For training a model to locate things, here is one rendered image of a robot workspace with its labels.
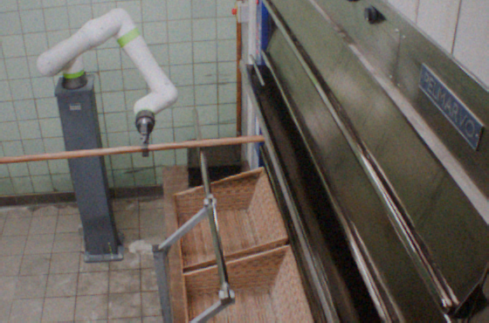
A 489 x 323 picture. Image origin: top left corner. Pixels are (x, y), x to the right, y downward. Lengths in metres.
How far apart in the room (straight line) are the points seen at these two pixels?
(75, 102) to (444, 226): 2.26
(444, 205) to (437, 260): 0.11
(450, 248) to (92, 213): 2.62
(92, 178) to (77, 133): 0.31
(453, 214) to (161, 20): 2.65
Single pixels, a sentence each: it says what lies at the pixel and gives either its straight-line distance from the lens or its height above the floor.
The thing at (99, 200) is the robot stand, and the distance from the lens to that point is 3.31.
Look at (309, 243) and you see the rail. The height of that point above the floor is 1.43.
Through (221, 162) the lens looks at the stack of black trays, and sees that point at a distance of 2.94.
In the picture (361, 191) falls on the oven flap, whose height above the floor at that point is 1.56.
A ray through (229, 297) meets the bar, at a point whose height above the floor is 1.17.
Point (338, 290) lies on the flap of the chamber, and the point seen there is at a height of 1.40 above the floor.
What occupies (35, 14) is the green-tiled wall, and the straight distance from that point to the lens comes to 3.48.
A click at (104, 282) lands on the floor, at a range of 3.46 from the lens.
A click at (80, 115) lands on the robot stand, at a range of 3.01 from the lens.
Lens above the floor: 2.46
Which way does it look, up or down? 32 degrees down
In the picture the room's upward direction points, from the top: straight up
